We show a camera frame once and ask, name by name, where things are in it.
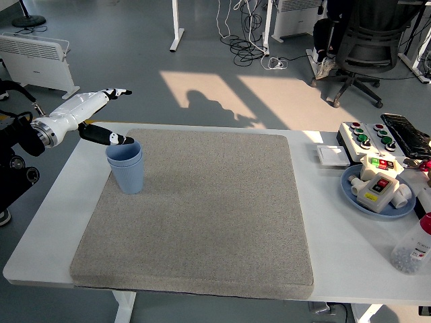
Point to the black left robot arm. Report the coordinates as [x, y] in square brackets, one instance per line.
[13, 161]

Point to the blue ribbed plastic cup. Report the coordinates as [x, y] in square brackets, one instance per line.
[129, 181]
[128, 152]

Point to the white push-button control box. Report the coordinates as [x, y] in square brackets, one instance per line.
[350, 143]

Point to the black wrapped keyboard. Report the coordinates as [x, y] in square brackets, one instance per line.
[407, 134]

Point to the grey white shoe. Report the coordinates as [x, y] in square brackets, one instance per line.
[4, 218]

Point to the white red-black start-stop switch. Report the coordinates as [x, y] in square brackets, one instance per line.
[375, 195]

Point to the blue round plate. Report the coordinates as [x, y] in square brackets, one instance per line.
[350, 198]

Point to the black fan stand base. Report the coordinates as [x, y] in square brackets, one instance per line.
[29, 22]

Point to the white desk leg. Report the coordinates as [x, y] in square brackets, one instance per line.
[267, 27]
[413, 64]
[176, 27]

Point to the large white panel heater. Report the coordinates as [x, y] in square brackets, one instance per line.
[37, 67]

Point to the white wall switch plate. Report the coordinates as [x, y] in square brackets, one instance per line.
[331, 156]

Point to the white green-red button box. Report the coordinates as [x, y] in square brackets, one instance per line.
[368, 170]

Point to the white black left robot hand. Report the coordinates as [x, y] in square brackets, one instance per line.
[77, 107]

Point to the white black shoe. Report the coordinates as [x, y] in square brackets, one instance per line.
[2, 97]

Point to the white table leg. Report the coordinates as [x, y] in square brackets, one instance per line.
[124, 307]
[365, 314]

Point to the clear bottle with red cap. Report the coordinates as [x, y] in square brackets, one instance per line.
[412, 249]

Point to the black mesh office chair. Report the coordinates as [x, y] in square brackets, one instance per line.
[367, 43]

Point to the grey-brown foam mat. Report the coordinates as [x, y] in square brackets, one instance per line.
[219, 218]

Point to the red small object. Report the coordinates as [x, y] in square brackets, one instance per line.
[426, 166]

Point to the white plastic pipe fitting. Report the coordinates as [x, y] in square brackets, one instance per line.
[356, 185]
[404, 196]

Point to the person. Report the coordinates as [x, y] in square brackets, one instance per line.
[323, 37]

